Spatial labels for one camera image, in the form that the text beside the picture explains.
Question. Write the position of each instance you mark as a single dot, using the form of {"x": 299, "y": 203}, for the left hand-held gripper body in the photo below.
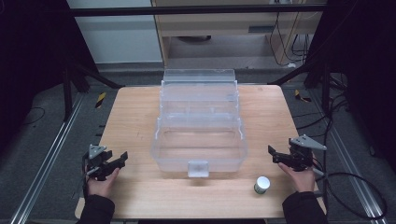
{"x": 97, "y": 163}

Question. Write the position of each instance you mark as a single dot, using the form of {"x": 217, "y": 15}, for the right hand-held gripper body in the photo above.
{"x": 301, "y": 154}

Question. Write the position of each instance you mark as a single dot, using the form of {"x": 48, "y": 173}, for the small white-lidded jar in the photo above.
{"x": 262, "y": 184}

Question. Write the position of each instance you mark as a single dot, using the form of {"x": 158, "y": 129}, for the clear plastic storage box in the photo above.
{"x": 199, "y": 146}

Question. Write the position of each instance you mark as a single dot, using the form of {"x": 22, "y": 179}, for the person's left hand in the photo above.
{"x": 101, "y": 184}

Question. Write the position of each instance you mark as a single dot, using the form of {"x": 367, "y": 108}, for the person's right hand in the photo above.
{"x": 298, "y": 177}

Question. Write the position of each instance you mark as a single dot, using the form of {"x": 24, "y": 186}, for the yellow black striped tape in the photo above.
{"x": 100, "y": 100}
{"x": 300, "y": 96}

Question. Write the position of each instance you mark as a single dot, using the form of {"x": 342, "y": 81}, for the black metal stand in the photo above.
{"x": 314, "y": 81}
{"x": 79, "y": 74}

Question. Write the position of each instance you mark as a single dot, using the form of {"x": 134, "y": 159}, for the white cabinet panel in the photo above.
{"x": 115, "y": 34}

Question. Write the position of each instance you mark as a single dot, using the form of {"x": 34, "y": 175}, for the wooden cabinet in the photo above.
{"x": 236, "y": 31}

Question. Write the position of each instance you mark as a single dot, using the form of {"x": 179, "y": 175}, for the black horizontal bar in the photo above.
{"x": 199, "y": 10}

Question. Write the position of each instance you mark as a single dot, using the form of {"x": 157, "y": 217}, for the aluminium floor rail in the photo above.
{"x": 46, "y": 161}
{"x": 351, "y": 161}

